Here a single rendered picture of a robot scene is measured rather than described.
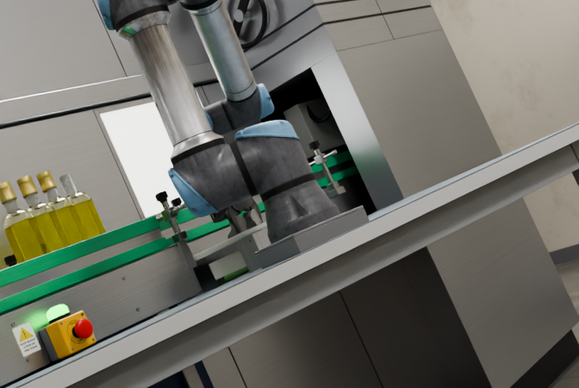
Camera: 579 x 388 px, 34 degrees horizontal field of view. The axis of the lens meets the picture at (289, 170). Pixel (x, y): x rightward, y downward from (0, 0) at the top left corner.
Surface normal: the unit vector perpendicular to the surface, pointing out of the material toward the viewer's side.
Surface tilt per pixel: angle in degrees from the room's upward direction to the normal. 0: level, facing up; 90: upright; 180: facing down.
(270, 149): 88
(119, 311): 90
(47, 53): 90
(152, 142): 90
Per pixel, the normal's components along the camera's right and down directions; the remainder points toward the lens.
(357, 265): 0.45, -0.26
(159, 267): 0.70, -0.37
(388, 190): -0.59, 0.21
